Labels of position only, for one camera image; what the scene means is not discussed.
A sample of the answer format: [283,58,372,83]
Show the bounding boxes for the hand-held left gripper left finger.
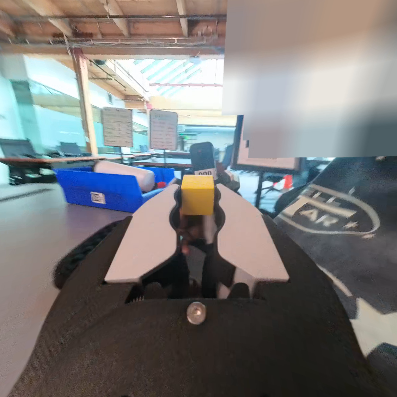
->
[105,184,182,284]

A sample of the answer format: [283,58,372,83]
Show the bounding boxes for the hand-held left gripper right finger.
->
[214,183,290,298]

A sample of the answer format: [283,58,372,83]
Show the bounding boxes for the yellow cube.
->
[181,175,215,215]

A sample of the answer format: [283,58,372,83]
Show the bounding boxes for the blue plastic bin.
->
[53,167,176,214]

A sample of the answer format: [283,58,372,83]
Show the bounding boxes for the person's right hand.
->
[180,216,205,255]

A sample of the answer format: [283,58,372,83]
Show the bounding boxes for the handwritten whiteboard sign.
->
[102,107,134,148]
[149,109,179,151]

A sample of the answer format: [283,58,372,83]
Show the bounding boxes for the black framed board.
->
[231,115,301,172]

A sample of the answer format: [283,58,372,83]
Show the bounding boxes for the white foam cylinder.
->
[94,160,155,193]

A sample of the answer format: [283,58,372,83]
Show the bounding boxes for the orange white traffic cone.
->
[273,174,294,190]

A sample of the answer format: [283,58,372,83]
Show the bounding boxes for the person's black printed shirt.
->
[273,157,397,397]

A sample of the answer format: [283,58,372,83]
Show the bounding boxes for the black office chair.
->
[0,138,42,185]
[58,142,91,156]

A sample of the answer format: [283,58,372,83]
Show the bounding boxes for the long wooden table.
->
[0,154,124,165]

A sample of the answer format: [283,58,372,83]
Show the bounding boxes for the wooden support post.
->
[71,49,98,155]

